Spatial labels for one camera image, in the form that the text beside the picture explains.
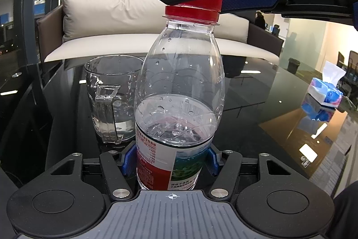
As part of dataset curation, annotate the black waste bin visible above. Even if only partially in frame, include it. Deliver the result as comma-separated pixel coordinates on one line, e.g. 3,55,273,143
288,58,301,72

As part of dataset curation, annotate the black office chair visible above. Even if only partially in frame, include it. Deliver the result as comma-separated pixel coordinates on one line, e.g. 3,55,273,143
336,50,358,95

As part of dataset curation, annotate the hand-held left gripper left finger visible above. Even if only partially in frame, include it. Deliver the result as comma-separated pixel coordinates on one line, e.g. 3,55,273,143
43,143,138,200

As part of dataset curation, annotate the red bottle cap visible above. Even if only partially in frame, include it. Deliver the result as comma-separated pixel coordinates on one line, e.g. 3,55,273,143
163,0,224,23

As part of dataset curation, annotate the blue tissue pack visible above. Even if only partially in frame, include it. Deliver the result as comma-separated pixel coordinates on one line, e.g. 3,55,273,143
307,61,345,109

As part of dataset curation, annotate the person's dark trouser leg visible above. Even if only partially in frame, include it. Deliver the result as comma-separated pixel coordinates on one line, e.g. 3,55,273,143
325,186,358,239

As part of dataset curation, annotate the beige cushioned sofa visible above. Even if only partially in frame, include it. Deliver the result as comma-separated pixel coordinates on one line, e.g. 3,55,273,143
37,0,285,63

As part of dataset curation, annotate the clear plastic water bottle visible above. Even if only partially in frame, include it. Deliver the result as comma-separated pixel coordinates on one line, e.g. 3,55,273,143
134,13,226,191

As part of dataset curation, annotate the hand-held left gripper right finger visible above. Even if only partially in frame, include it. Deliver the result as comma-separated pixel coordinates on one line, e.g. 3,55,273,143
205,143,301,198

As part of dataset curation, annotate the clear glass mug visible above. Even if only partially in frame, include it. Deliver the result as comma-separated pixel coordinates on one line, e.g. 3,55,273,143
84,54,146,145

